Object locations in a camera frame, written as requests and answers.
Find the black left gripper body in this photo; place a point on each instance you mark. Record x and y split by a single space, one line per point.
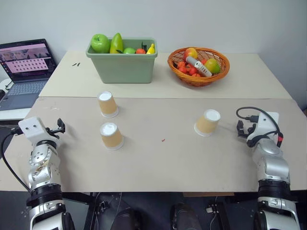
51 132

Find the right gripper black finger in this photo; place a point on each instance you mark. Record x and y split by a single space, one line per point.
239 128
251 127

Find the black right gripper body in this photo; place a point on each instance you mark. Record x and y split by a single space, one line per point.
245 134

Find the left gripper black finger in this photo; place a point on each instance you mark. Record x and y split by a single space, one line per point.
59 122
62 129

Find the brown paper cup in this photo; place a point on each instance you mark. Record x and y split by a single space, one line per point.
112 140
108 106
206 125

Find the grey open laptop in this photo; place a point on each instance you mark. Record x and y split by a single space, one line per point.
24 91

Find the orange wicker basket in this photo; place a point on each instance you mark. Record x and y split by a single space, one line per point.
199 80

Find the yellow-green toy mango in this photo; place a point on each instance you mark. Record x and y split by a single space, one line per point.
212 66

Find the white grey handheld device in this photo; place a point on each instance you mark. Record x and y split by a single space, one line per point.
200 67

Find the small orange toy fruit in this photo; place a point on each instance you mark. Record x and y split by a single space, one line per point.
193 71
203 62
184 69
181 64

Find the green plastic bin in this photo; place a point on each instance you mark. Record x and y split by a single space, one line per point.
124 68

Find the green toy apple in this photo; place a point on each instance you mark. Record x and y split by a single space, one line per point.
100 43

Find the red-yellow toy apple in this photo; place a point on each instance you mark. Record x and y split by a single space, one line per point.
191 53

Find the green-yellow toy mango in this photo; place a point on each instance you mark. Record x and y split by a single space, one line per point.
116 43

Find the green toy lime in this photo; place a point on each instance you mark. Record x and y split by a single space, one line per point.
129 50

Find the orange toy tangerine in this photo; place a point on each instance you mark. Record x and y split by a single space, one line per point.
140 51

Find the yellow toy banana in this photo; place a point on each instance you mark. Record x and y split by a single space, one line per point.
151 49

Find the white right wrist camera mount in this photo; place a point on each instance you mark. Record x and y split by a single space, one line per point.
263 124

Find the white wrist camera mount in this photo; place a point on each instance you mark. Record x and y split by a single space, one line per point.
263 124
32 129

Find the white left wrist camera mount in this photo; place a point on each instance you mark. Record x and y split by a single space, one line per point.
32 129

